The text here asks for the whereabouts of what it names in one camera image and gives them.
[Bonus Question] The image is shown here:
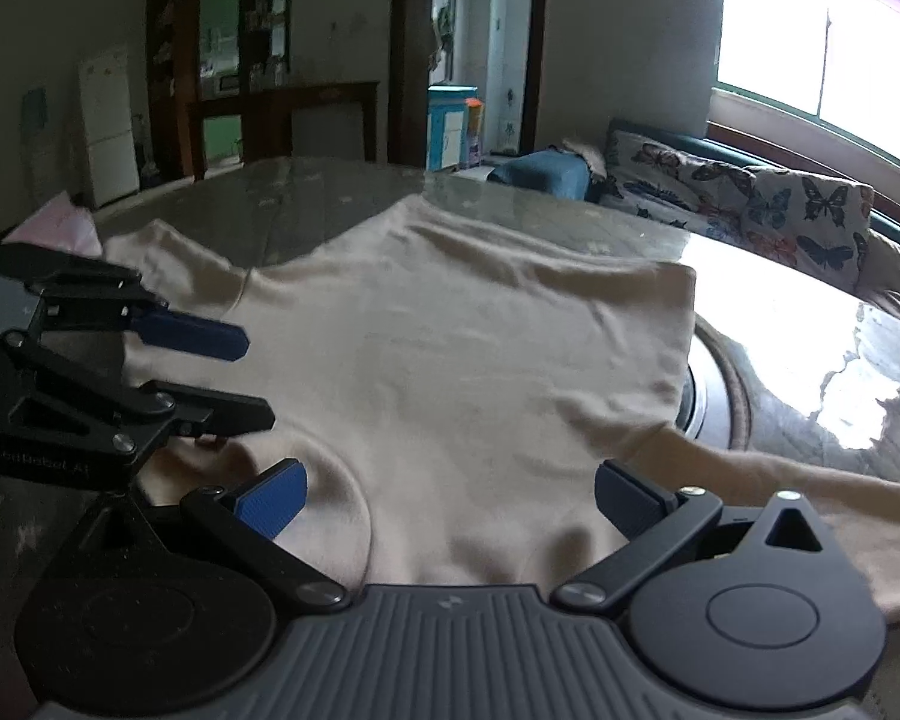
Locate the cream beige sweater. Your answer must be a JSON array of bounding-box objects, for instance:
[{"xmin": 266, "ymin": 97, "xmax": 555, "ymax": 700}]
[{"xmin": 103, "ymin": 197, "xmax": 900, "ymax": 621}]

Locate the dark wooden desk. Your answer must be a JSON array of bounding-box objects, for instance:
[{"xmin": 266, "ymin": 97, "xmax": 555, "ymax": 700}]
[{"xmin": 187, "ymin": 82, "xmax": 379, "ymax": 182}]

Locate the white refrigerator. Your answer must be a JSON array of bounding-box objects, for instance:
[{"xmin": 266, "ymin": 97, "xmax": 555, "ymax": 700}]
[{"xmin": 77, "ymin": 46, "xmax": 139, "ymax": 206}]

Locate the beige plain cushion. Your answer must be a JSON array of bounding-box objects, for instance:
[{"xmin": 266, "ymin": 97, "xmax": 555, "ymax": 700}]
[{"xmin": 855, "ymin": 231, "xmax": 900, "ymax": 320}]

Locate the butterfly print cushion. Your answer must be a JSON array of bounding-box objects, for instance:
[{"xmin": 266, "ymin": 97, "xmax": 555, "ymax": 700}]
[{"xmin": 600, "ymin": 127, "xmax": 873, "ymax": 293}]

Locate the blue small cabinet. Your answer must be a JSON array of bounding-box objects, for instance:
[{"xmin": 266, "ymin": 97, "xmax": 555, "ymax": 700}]
[{"xmin": 425, "ymin": 85, "xmax": 482, "ymax": 172}]

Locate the blue folded blanket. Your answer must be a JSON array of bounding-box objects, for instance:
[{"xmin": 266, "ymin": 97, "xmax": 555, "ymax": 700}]
[{"xmin": 487, "ymin": 148, "xmax": 590, "ymax": 200}]

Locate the teal window bench sofa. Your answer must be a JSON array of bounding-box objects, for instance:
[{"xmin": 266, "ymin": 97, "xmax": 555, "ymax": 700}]
[{"xmin": 606, "ymin": 119, "xmax": 900, "ymax": 239}]

